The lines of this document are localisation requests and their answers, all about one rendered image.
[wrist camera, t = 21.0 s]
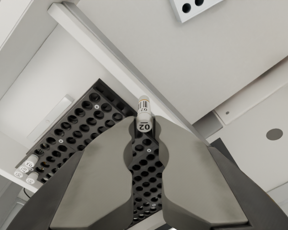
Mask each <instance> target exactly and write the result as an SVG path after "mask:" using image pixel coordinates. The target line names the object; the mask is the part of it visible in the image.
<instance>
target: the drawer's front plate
mask: <svg viewBox="0 0 288 230"><path fill-rule="evenodd" d="M62 1H66V2H72V3H74V4H75V5H77V4H78V3H79V1H80V0H1V1H0V100H1V99H2V97H3V96H4V95H5V93H6V92H7V91H8V89H9V88H10V87H11V85H12V84H13V83H14V81H15V80H16V79H17V78H18V76H19V75H20V74H21V72H22V71H23V69H24V68H25V67H26V66H27V64H28V63H29V62H30V60H31V59H32V58H33V56H34V55H35V54H36V52H37V51H38V50H39V48H40V47H41V46H42V45H43V43H44V42H45V41H46V39H47V38H48V37H49V35H50V34H51V33H52V31H53V30H54V29H55V27H56V26H57V25H58V22H57V21H56V20H55V19H54V18H53V17H52V16H50V15H49V14H48V12H47V11H48V9H49V8H50V6H51V5H52V3H61V4H62Z"/></svg>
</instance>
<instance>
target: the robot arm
mask: <svg viewBox="0 0 288 230"><path fill-rule="evenodd" d="M152 132H153V138H155V139H156V140H157V141H158V143H159V160H160V161H161V163H162V164H163V165H164V167H165V169H164V171H163V173H162V189H161V202H162V211H163V218H164V220H165V222H166V223H167V224H168V225H169V226H171V227H173V228H174V229H176V230H288V216H287V215H286V214H285V213H284V212H283V210H282V209H281V208H280V207H279V206H278V205H277V203H276V202H275V201H274V200H273V199H272V198H271V197H270V196H269V195H268V194H267V193H266V192H265V191H264V190H263V189H262V188H261V187H260V186H258V185H257V184H256V183H255V182H254V181H253V180H252V179H250V178H249V177H248V176H247V175H246V174H245V173H244V172H242V171H241V170H240V169H239V168H238V167H237V166H236V165H235V164H233V163H232V162H231V161H230V160H229V159H228V158H227V157H226V156H224V155H223V154H222V153H221V152H220V151H219V150H218V149H216V148H215V147H208V146H207V145H206V144H205V143H204V142H203V141H201V140H200V139H199V138H197V137H196V136H195V135H193V134H192V133H191V132H189V131H187V130H186V129H184V128H182V127H180V126H179V125H177V124H175V123H173V122H171V121H170V120H168V119H166V118H164V117H162V116H160V115H155V116H152ZM134 139H137V117H134V116H129V117H127V118H125V119H124V120H122V121H120V122H119V123H117V124H116V125H114V126H112V127H111V128H109V129H108V130H106V131H105V132H103V133H101V134H100V135H99V136H98V137H96V138H95V139H94V140H93V141H92V142H91V143H90V144H88V145H87V147H86V148H85V149H84V150H83V151H76V152H75V153H74V154H73V155H72V156H71V157H70V158H69V159H68V160H67V161H66V162H65V163H64V164H63V165H62V166H61V167H60V168H59V169H58V170H57V171H56V172H55V173H54V174H53V175H52V176H51V177H50V178H49V179H48V180H47V182H46V183H45V184H44V185H43V186H42V187H41V188H40V189H39V190H38V191H37V192H36V193H35V194H34V195H32V197H30V199H29V200H28V201H27V202H26V203H25V204H24V206H23V207H22V208H21V209H20V211H19V212H18V213H17V215H16V216H15V217H14V219H13V220H12V221H11V223H10V224H9V226H8V227H7V229H6V230H124V229H125V228H127V227H128V226H129V225H130V224H131V223H132V221H133V181H132V174H131V172H130V171H129V170H128V167H129V165H130V163H131V162H132V161H133V150H132V142H133V141H134Z"/></svg>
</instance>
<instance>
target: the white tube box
mask: <svg viewBox="0 0 288 230"><path fill-rule="evenodd" d="M169 1H170V4H171V6H172V9H173V11H174V14H175V16H176V19H177V22H180V23H183V22H185V21H187V20H189V19H191V18H192V17H194V16H196V15H198V14H199V13H201V12H203V11H205V10H207V9H208V8H210V7H212V6H214V5H215V4H217V3H219V2H221V1H223V0H169Z"/></svg>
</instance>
